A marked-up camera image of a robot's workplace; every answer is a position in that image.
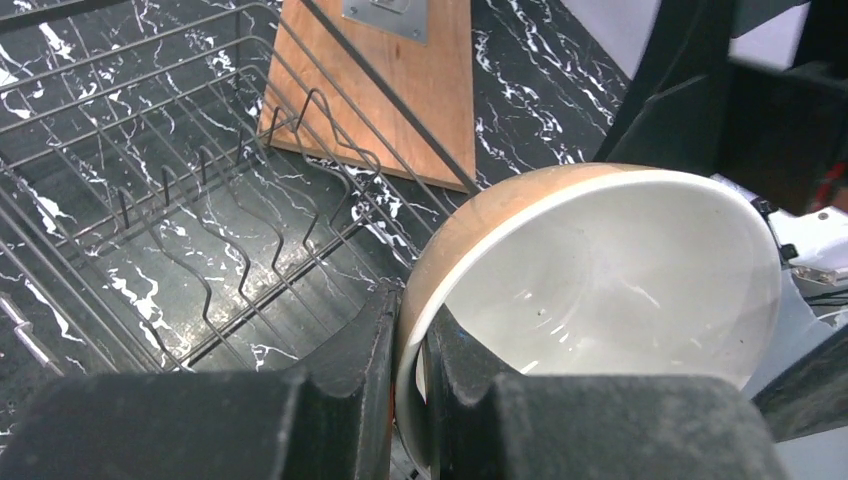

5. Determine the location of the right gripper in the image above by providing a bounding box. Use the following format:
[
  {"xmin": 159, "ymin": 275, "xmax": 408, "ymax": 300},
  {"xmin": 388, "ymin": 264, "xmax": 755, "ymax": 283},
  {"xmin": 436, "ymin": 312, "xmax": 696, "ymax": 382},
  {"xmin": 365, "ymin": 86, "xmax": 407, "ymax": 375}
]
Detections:
[{"xmin": 594, "ymin": 0, "xmax": 847, "ymax": 215}]

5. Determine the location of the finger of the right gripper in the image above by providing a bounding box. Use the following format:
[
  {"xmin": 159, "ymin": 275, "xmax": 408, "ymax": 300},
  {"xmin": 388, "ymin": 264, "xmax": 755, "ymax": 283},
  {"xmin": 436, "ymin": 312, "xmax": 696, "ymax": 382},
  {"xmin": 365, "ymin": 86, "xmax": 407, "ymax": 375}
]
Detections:
[{"xmin": 753, "ymin": 327, "xmax": 847, "ymax": 442}]

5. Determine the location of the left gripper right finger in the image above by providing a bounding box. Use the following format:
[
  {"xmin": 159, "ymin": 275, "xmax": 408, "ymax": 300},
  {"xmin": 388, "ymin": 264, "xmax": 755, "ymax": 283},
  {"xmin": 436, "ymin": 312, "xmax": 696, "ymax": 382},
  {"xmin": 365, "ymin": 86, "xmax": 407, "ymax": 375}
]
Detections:
[{"xmin": 423, "ymin": 308, "xmax": 786, "ymax": 479}]

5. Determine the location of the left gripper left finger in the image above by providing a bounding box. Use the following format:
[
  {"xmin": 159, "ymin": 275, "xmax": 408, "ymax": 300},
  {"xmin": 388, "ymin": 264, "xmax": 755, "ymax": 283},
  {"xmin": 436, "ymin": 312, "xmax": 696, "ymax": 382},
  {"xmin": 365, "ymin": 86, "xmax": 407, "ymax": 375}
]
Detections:
[{"xmin": 1, "ymin": 286, "xmax": 398, "ymax": 479}]

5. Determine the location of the beige ceramic bowl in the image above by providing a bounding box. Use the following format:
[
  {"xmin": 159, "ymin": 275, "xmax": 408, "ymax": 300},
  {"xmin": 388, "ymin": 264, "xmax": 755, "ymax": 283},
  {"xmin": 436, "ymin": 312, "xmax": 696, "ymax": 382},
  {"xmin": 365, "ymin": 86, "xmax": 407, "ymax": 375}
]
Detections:
[{"xmin": 393, "ymin": 163, "xmax": 782, "ymax": 470}]

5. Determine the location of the wooden base board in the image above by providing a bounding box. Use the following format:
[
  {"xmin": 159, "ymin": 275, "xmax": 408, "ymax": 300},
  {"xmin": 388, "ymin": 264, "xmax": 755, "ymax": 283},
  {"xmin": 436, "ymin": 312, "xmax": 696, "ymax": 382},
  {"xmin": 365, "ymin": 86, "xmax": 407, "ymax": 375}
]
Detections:
[{"xmin": 259, "ymin": 1, "xmax": 476, "ymax": 193}]

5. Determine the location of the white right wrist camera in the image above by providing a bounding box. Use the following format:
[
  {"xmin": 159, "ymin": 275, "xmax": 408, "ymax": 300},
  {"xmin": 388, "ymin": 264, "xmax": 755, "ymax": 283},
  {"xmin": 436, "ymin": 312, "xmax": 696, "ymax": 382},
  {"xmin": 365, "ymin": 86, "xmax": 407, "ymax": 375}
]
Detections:
[{"xmin": 712, "ymin": 173, "xmax": 848, "ymax": 306}]

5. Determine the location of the black wire dish rack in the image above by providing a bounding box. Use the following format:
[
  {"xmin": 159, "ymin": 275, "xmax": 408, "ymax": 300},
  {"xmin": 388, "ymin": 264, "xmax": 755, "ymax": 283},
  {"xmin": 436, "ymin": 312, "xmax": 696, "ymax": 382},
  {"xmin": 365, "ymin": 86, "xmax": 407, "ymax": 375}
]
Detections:
[{"xmin": 1, "ymin": 1, "xmax": 476, "ymax": 409}]

